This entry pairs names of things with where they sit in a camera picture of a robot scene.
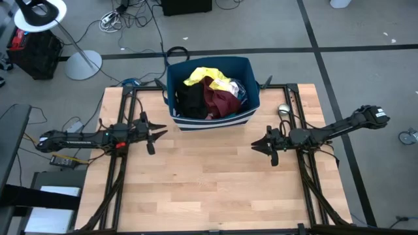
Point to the maroon garment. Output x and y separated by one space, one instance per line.
223 104

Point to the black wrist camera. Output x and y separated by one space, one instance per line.
274 159
150 148

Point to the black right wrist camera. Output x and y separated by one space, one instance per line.
274 159

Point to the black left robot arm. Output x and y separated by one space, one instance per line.
81 140

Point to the yellow shirt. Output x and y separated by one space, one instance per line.
202 74

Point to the black garment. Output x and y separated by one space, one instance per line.
192 101

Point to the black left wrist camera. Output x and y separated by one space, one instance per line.
150 148

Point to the silver tape roll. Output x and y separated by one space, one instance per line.
283 109

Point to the grey caster wheel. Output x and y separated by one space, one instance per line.
407 137

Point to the black aluminium frame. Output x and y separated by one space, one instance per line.
330 230

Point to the red box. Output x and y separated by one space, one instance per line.
19 37

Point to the black desk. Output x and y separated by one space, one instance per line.
13 137

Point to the white floor lamp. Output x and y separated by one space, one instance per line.
83 65

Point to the black crate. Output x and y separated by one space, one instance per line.
39 57

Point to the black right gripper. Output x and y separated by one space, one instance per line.
276 139

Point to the white power strip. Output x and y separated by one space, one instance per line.
107 18

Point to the black power adapter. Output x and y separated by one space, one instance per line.
62 161

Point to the black flat bar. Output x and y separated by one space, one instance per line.
39 197

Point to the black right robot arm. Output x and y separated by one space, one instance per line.
343 124

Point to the grey power brick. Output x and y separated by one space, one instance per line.
75 126

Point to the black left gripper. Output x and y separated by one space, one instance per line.
143 130

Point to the black box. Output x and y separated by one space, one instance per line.
186 6

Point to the navy white striped fabric bin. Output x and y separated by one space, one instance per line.
209 63

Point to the white container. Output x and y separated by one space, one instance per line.
339 3

